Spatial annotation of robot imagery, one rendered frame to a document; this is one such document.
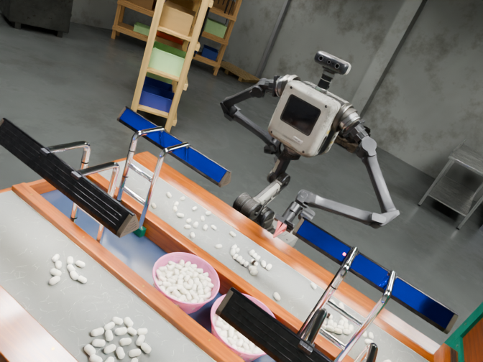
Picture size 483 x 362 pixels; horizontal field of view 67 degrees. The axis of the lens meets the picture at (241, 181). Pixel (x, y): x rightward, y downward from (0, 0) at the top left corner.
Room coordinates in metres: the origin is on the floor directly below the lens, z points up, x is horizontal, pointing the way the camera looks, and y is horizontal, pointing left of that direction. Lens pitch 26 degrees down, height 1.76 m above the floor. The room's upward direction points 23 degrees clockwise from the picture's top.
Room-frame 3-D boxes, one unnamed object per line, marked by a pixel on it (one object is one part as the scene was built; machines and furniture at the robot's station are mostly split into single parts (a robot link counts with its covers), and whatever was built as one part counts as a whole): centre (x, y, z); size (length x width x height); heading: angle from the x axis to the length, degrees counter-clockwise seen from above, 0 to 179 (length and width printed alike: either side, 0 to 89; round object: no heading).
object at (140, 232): (1.41, 0.38, 0.90); 0.20 x 0.19 x 0.45; 70
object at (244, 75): (8.87, 1.16, 0.05); 1.15 x 0.79 x 0.10; 62
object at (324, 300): (1.09, -0.53, 0.90); 0.20 x 0.19 x 0.45; 70
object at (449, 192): (5.91, -3.29, 0.48); 1.86 x 0.70 x 0.95; 152
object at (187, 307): (1.08, 0.05, 0.72); 0.27 x 0.27 x 0.10
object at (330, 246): (1.16, -0.56, 1.08); 0.62 x 0.08 x 0.07; 70
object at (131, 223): (0.96, 0.54, 1.08); 0.62 x 0.08 x 0.07; 70
